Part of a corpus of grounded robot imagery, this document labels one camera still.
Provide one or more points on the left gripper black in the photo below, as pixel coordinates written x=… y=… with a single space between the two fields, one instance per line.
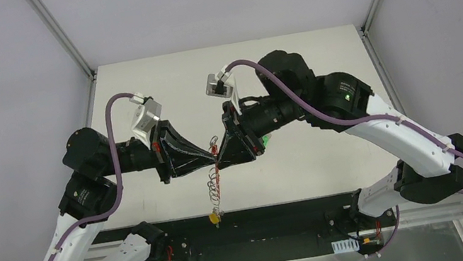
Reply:
x=160 y=153

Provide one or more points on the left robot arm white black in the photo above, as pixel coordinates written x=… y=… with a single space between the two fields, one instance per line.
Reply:
x=94 y=190

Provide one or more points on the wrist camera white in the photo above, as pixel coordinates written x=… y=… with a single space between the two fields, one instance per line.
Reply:
x=145 y=118
x=223 y=85

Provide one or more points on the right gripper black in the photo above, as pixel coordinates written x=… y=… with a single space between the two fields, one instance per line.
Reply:
x=236 y=130

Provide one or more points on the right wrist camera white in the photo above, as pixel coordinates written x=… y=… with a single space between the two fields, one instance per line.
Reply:
x=223 y=85

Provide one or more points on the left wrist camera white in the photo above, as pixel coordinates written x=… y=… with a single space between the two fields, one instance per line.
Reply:
x=145 y=118

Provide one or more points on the key with yellow tag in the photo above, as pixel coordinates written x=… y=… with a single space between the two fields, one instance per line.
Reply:
x=215 y=219

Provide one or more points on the key with green tag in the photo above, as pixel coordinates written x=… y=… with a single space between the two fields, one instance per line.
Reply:
x=266 y=139

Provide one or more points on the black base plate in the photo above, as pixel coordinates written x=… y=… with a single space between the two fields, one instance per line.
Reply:
x=280 y=232

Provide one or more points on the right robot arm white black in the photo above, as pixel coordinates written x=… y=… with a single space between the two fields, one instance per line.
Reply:
x=426 y=172

